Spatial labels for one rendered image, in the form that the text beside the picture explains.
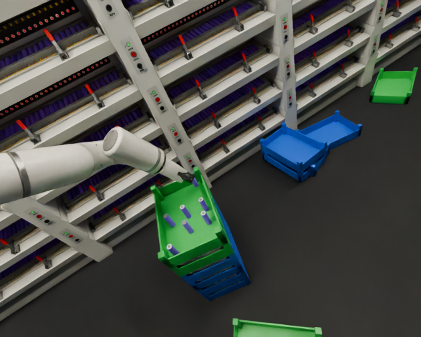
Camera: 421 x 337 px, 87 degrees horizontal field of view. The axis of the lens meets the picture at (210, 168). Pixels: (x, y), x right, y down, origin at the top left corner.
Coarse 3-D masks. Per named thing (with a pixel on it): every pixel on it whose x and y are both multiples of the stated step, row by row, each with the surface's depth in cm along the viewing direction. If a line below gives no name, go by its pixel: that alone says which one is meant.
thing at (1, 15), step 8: (0, 0) 61; (8, 0) 61; (16, 0) 62; (24, 0) 63; (32, 0) 64; (40, 0) 65; (48, 0) 66; (0, 8) 62; (8, 8) 62; (16, 8) 63; (24, 8) 64; (0, 16) 63; (8, 16) 64
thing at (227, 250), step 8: (216, 208) 83; (224, 248) 71; (232, 248) 75; (208, 256) 71; (216, 256) 73; (224, 256) 74; (192, 264) 72; (200, 264) 73; (208, 264) 75; (176, 272) 72; (184, 272) 74
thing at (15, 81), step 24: (72, 0) 79; (24, 24) 77; (48, 24) 80; (72, 24) 82; (96, 24) 77; (0, 48) 78; (24, 48) 79; (48, 48) 75; (72, 48) 77; (96, 48) 76; (0, 72) 73; (24, 72) 74; (48, 72) 74; (72, 72) 77; (0, 96) 71; (24, 96) 75
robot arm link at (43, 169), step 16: (64, 144) 49; (80, 144) 51; (96, 144) 62; (16, 160) 40; (32, 160) 41; (48, 160) 43; (64, 160) 45; (80, 160) 48; (96, 160) 61; (112, 160) 64; (32, 176) 41; (48, 176) 43; (64, 176) 45; (80, 176) 48; (32, 192) 42
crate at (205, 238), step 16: (160, 192) 89; (176, 192) 90; (192, 192) 88; (208, 192) 82; (160, 208) 86; (176, 208) 85; (192, 208) 82; (208, 208) 80; (160, 224) 78; (176, 224) 80; (192, 224) 78; (160, 240) 71; (176, 240) 75; (192, 240) 73; (208, 240) 72; (224, 240) 68; (160, 256) 64; (176, 256) 66; (192, 256) 68
